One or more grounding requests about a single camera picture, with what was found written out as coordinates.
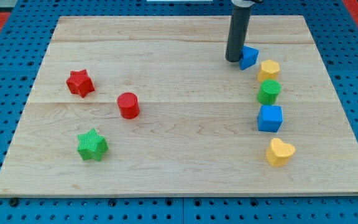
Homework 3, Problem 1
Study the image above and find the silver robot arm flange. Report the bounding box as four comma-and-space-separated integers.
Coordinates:
231, 0, 264, 7

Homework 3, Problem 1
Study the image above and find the blue triangle block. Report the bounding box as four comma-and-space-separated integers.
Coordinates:
239, 45, 259, 70

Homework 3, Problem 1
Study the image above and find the green star block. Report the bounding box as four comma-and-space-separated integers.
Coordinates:
77, 128, 109, 161

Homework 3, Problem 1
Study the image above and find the red star block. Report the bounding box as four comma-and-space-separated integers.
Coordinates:
66, 69, 94, 98

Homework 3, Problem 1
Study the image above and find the red cylinder block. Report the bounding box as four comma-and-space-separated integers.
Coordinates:
117, 92, 140, 119

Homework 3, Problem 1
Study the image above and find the light wooden board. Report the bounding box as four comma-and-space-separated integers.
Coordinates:
0, 16, 358, 198

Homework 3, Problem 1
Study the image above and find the blue cube block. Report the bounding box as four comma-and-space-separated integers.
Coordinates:
257, 105, 283, 133

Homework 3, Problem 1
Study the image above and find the green cylinder block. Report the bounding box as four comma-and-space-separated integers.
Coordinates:
257, 79, 281, 105

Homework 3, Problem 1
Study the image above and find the yellow hexagon block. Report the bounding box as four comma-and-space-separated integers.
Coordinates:
257, 60, 280, 83

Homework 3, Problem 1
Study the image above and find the yellow heart block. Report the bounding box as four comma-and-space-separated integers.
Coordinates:
265, 138, 296, 167

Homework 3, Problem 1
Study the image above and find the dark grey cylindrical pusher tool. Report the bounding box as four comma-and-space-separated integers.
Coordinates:
225, 5, 252, 62

